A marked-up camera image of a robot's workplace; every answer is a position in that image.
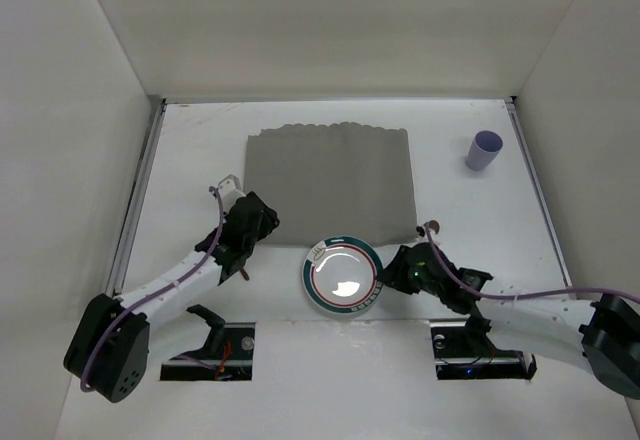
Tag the grey cloth placemat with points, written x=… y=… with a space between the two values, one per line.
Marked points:
x=339 y=179

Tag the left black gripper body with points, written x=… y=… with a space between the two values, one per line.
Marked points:
x=262 y=216

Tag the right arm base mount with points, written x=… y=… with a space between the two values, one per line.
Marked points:
x=461 y=353

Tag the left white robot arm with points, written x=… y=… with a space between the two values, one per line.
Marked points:
x=117 y=338

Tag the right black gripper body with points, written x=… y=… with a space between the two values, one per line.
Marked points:
x=396 y=270

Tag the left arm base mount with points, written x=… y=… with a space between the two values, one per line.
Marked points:
x=222 y=352

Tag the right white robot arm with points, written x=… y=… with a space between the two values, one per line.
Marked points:
x=600 y=337

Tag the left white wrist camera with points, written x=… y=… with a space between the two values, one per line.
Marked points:
x=230 y=190

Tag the brown wooden spoon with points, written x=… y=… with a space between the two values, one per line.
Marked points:
x=434 y=226

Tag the left aluminium table rail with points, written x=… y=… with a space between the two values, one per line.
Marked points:
x=121 y=258

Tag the white plate with teal rim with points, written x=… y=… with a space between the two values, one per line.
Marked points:
x=340 y=276

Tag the lilac plastic cup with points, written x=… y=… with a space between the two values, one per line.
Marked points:
x=484 y=148

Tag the right aluminium table rail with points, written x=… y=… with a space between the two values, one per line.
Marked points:
x=511 y=107

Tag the aluminium table rail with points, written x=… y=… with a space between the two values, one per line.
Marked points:
x=511 y=107
x=121 y=258

